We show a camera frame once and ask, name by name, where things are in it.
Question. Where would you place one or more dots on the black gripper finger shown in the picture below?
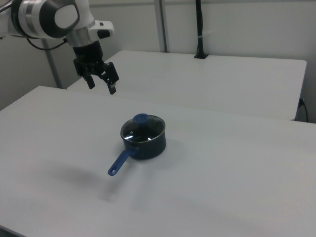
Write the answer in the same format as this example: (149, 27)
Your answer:
(110, 87)
(90, 82)

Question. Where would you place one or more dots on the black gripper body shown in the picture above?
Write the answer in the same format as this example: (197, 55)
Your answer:
(89, 58)

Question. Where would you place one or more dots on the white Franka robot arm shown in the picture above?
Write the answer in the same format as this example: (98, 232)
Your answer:
(37, 17)

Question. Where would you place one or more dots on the glass lid with blue knob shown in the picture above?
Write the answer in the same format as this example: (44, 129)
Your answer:
(142, 128)

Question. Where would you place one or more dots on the dark blue saucepan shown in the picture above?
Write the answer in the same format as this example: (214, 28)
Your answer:
(145, 145)

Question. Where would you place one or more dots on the white side table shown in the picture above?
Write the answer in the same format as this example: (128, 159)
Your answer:
(197, 81)

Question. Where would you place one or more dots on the grey metal frame post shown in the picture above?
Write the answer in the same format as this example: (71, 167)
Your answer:
(51, 64)

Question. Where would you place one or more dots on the grey wall partition post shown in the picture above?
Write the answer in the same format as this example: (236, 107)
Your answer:
(161, 24)

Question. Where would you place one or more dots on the black camera stand pole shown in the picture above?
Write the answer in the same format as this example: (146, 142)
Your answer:
(200, 29)

